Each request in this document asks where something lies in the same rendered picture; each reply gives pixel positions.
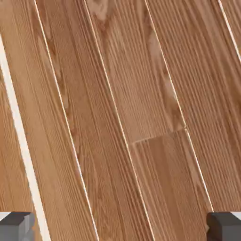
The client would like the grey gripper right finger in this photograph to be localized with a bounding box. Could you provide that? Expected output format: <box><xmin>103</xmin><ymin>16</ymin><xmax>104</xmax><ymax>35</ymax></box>
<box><xmin>206</xmin><ymin>211</ymin><xmax>241</xmax><ymax>241</ymax></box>

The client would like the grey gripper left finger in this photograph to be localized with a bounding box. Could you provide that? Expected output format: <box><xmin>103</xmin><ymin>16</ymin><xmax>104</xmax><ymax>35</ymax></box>
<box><xmin>0</xmin><ymin>211</ymin><xmax>36</xmax><ymax>241</ymax></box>

